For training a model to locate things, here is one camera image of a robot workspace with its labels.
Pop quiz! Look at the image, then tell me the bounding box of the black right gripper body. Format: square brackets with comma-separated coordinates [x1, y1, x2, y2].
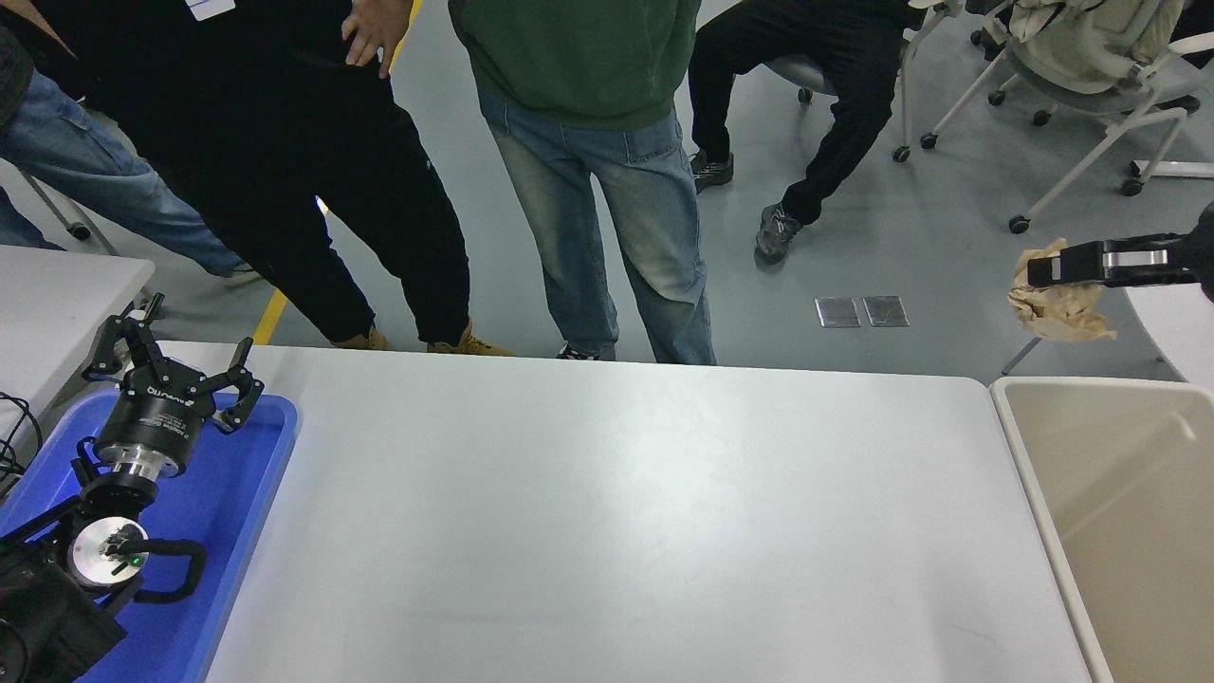
[1197, 201, 1214, 305]

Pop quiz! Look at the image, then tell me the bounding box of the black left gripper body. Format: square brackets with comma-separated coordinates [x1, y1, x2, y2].
[95, 372, 219, 466]

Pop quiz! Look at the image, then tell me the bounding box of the tan paper ball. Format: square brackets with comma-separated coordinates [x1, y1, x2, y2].
[1007, 239, 1118, 342]

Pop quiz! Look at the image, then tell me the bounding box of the person's left hand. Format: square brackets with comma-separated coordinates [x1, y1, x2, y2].
[341, 0, 414, 79]

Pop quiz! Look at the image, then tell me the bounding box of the white round-cornered table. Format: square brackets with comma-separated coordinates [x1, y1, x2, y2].
[1002, 281, 1214, 390]

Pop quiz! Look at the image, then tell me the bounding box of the white chair base bar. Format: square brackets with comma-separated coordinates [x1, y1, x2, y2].
[1122, 159, 1214, 197]

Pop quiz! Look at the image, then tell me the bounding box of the white side table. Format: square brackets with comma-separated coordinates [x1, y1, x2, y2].
[0, 245, 157, 447]

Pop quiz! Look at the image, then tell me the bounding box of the blue plastic tray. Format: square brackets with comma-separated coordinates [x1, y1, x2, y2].
[0, 387, 299, 683]

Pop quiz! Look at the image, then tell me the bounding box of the white-framed chair on casters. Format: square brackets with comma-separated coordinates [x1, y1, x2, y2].
[920, 0, 1214, 235]

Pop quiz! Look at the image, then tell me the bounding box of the person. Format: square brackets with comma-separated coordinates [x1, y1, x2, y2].
[448, 0, 718, 366]
[19, 0, 518, 358]
[0, 24, 262, 288]
[688, 0, 916, 266]

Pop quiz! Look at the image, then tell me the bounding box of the large pale bin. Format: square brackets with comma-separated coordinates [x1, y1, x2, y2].
[989, 377, 1214, 683]

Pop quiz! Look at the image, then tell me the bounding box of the beige coat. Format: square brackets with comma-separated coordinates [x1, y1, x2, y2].
[1005, 0, 1186, 96]

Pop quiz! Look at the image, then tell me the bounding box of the grey stool seat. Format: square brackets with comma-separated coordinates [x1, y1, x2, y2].
[763, 52, 840, 103]

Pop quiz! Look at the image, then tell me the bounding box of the thin black cable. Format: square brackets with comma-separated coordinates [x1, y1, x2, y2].
[0, 391, 44, 499]

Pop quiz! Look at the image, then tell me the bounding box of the white chair frame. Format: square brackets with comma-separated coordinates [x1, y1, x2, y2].
[892, 0, 959, 164]

